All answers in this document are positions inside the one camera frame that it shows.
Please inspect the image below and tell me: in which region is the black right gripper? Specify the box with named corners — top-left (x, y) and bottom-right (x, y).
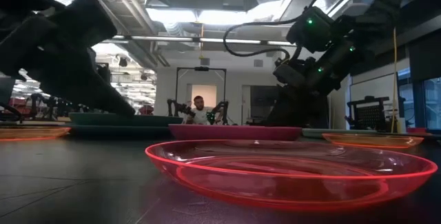
top-left (264, 84), bottom-right (330, 128)

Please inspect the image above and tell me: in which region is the red transparent plastic plate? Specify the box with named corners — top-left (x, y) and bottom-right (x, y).
top-left (144, 139), bottom-right (438, 213)

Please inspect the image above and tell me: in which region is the magenta plastic plate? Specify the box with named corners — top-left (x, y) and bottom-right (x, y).
top-left (167, 123), bottom-right (304, 142)

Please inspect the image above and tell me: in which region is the orange transparent plastic plate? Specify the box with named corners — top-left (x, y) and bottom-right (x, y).
top-left (0, 125), bottom-right (72, 142)
top-left (322, 132), bottom-right (424, 149)

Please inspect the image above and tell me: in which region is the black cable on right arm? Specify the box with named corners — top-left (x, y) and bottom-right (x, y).
top-left (223, 0), bottom-right (380, 58)

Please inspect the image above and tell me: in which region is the person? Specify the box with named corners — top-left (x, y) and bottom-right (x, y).
top-left (185, 94), bottom-right (221, 125)

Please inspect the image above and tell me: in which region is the teal plastic plate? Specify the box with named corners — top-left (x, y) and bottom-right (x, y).
top-left (65, 112), bottom-right (184, 137)

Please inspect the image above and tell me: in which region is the long ceiling light strip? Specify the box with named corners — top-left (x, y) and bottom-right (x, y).
top-left (110, 34), bottom-right (298, 47)

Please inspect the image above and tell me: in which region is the black background station frame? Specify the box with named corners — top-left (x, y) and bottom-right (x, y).
top-left (174, 66), bottom-right (228, 125)

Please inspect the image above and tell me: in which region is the black perforated cart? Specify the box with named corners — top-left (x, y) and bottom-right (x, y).
top-left (345, 95), bottom-right (401, 132)

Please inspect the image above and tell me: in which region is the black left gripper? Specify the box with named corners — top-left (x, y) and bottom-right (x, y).
top-left (0, 0), bottom-right (136, 118)

